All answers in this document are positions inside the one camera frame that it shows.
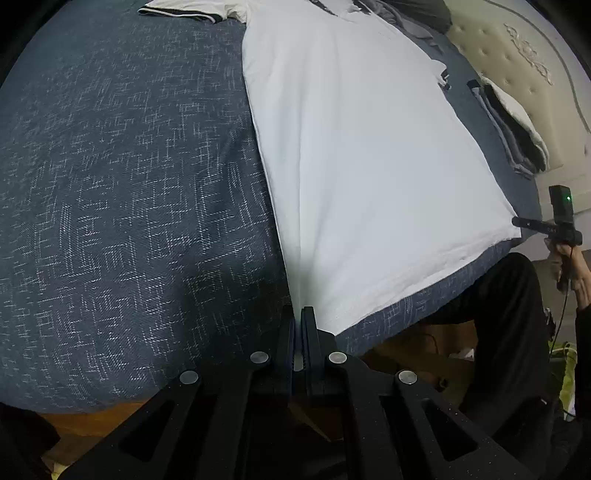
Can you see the grey knit sweater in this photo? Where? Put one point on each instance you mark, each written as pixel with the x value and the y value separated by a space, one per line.
pixel 388 11

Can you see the blue patterned bed sheet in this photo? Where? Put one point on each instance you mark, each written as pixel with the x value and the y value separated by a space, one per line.
pixel 137 230

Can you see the folded clothes stack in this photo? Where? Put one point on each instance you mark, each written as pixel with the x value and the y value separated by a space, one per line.
pixel 527 152

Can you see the white black-collared polo shirt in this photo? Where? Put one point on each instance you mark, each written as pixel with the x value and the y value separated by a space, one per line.
pixel 378 189

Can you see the person's right hand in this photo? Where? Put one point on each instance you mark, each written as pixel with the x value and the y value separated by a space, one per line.
pixel 580 276

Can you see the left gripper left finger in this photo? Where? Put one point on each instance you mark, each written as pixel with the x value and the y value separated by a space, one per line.
pixel 227 422

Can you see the cream tufted headboard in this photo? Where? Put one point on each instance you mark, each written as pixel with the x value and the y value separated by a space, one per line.
pixel 512 44

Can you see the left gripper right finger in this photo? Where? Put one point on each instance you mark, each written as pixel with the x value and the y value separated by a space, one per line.
pixel 381 426

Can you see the wooden bed frame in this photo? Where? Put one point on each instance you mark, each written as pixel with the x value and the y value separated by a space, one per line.
pixel 432 351

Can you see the dark grey long pillow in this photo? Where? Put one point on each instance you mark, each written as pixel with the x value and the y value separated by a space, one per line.
pixel 433 13

